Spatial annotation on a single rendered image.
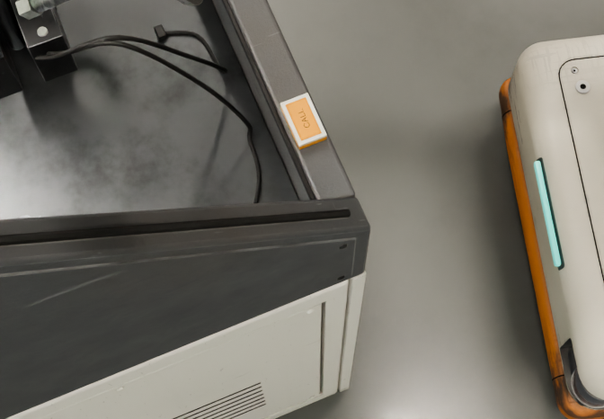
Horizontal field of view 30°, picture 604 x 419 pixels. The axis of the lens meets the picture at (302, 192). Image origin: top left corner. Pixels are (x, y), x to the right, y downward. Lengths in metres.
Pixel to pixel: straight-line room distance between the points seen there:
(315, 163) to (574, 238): 0.80
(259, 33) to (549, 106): 0.84
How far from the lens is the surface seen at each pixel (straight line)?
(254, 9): 1.19
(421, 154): 2.15
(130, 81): 1.30
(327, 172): 1.11
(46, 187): 1.27
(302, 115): 1.12
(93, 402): 1.32
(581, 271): 1.83
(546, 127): 1.90
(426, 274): 2.07
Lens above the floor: 1.99
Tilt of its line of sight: 70 degrees down
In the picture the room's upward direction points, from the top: 2 degrees counter-clockwise
